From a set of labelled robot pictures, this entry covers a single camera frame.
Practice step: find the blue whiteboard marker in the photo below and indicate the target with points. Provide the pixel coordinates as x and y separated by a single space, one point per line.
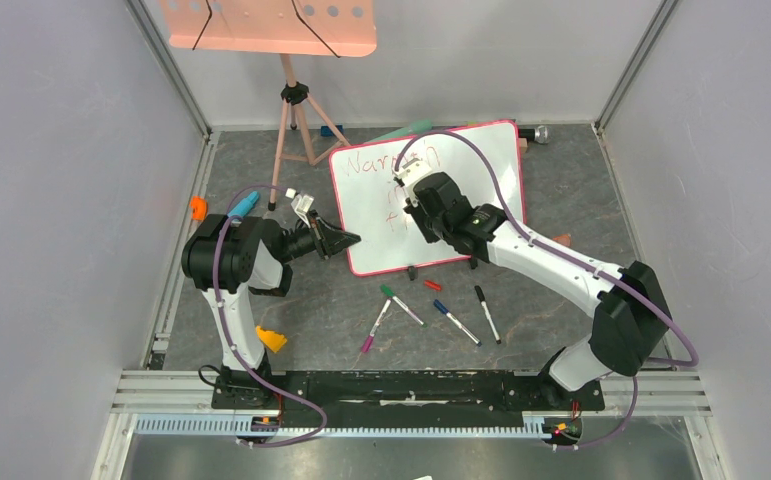
456 322

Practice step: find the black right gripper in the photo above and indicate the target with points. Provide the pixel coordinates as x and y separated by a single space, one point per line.
421 216

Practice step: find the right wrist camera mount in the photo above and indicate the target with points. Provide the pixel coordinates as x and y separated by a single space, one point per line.
409 175

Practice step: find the orange toy block at wall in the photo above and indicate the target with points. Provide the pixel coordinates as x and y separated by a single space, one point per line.
199 208

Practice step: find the pink framed whiteboard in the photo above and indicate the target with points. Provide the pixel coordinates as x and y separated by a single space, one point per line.
484 161

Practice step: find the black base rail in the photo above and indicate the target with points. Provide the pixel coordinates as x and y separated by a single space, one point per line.
400 398

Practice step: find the black microphone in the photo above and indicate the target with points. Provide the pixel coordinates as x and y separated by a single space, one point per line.
537 134

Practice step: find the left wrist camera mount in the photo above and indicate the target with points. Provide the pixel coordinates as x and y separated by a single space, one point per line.
301 204

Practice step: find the orange stair toy block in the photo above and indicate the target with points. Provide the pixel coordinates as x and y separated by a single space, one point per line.
272 340

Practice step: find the red marker cap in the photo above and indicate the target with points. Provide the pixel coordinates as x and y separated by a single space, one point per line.
433 285

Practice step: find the orange semicircle toy block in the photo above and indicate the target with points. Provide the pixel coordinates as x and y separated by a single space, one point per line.
564 240

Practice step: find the mint green cylinder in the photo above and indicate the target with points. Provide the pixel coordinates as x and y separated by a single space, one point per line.
415 128

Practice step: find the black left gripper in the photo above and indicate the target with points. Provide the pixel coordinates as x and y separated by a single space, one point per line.
322 230

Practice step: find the pink music stand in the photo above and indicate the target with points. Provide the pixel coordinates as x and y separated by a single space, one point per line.
337 29

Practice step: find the green whiteboard marker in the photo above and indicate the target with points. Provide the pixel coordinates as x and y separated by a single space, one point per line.
391 295

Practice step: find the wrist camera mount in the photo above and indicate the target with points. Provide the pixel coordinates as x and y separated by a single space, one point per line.
301 204
409 175

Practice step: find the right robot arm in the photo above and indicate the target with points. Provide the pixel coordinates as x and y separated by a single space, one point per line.
626 304

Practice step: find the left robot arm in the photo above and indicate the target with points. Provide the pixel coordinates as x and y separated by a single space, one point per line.
230 259

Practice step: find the black whiteboard marker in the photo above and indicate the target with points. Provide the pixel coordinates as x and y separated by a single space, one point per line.
484 305

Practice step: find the purple whiteboard marker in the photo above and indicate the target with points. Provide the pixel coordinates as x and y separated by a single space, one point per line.
377 323

